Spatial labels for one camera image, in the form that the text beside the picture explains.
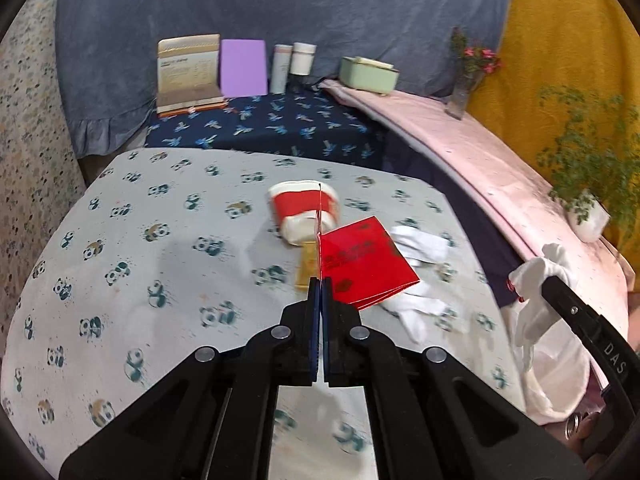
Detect pale green tissue box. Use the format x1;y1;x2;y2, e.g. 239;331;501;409
338;56;401;96

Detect glass vase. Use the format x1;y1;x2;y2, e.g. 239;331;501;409
445;72;483;121

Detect yellow cloth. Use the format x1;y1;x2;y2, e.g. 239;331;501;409
467;0;640;261

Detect purple card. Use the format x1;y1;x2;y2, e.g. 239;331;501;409
220;39;268;97

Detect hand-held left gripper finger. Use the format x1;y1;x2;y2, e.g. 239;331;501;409
321;276;588;480
59;276;321;480

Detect panda print tablecloth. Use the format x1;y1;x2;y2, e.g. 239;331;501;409
0;147;526;480

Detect speckled beige cloth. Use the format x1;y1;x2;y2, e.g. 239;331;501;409
0;0;88;361

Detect grey-blue cloth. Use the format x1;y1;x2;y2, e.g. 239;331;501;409
54;0;516;158

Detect red white paper cup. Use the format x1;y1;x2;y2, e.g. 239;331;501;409
268;180;342;247

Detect wooden stand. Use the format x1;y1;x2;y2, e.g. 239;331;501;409
156;96;229;119

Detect red paper bag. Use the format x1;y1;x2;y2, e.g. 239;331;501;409
316;184;421;312

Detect black gold cigarette box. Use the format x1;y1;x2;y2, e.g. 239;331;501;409
296;241;321;293

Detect red flowers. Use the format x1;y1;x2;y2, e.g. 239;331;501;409
450;27;503;81

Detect white paper towel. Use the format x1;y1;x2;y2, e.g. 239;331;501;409
509;242;573;348

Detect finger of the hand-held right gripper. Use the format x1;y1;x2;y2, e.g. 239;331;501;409
542;276;628;386

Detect dark blue printed cloth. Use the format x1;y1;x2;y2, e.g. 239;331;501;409
144;85;388;168

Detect potted green plant white pot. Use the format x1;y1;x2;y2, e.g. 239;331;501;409
535;85;640;243

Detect trash bin with white liner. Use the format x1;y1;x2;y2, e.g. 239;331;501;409
502;305;603;423

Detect pink cloth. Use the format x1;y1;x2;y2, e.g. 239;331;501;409
320;78;636;311

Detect beige desk calendar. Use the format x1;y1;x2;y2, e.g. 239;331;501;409
156;34;222;108

